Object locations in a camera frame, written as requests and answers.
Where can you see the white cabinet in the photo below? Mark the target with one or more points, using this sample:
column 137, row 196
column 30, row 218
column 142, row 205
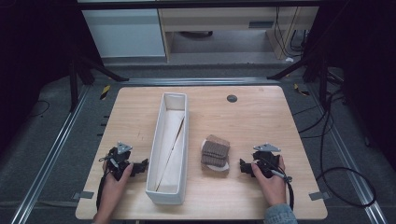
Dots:
column 124, row 32

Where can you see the grey tape strip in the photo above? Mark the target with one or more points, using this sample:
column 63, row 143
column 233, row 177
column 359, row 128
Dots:
column 319, row 195
column 83, row 195

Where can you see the wooden table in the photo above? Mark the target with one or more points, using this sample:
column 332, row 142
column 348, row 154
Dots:
column 255, row 124

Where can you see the yellow black hazard tape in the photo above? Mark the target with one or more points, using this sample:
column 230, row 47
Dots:
column 300, row 90
column 105, row 92

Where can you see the person's left hand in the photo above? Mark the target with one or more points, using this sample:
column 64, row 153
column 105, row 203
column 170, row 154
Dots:
column 114, row 190

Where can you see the wooden desk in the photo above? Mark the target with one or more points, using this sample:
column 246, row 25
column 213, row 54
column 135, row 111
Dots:
column 230, row 18

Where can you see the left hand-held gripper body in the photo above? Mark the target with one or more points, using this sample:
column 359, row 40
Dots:
column 117, row 159

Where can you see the white fabric storage box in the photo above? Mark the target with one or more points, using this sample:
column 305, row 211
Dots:
column 169, row 149

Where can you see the person's right hand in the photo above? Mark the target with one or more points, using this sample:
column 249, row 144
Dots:
column 271, row 186

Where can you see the round grey table grommet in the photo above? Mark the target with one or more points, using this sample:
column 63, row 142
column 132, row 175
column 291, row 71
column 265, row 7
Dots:
column 232, row 98

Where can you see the black metal stand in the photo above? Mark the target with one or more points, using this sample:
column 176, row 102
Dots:
column 82, row 71
column 311, row 68

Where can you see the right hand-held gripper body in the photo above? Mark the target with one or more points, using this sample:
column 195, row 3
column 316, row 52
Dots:
column 265, row 161

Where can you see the aluminium floor rail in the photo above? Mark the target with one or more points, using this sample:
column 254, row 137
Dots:
column 46, row 161
column 345, row 155

